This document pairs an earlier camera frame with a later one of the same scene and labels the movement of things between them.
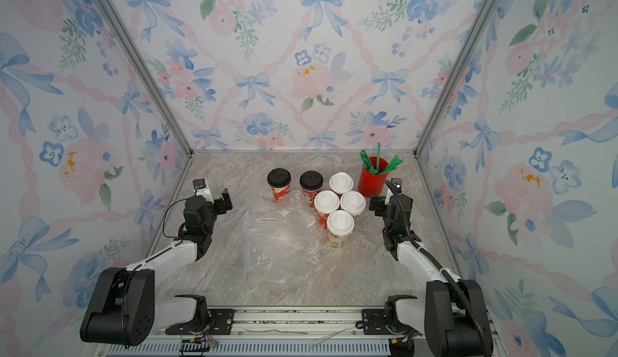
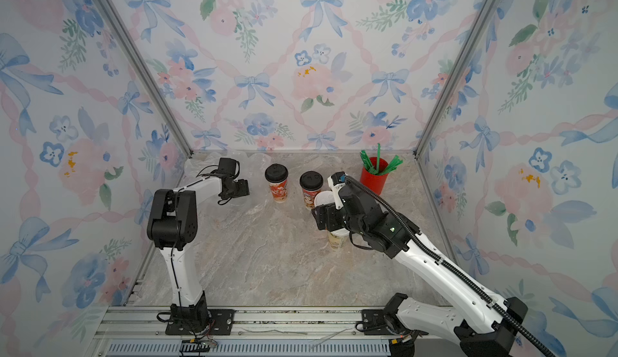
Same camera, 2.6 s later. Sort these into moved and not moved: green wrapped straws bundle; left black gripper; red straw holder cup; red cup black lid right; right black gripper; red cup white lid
Moved: right black gripper; left black gripper
Not moved: green wrapped straws bundle; red cup black lid right; red cup white lid; red straw holder cup
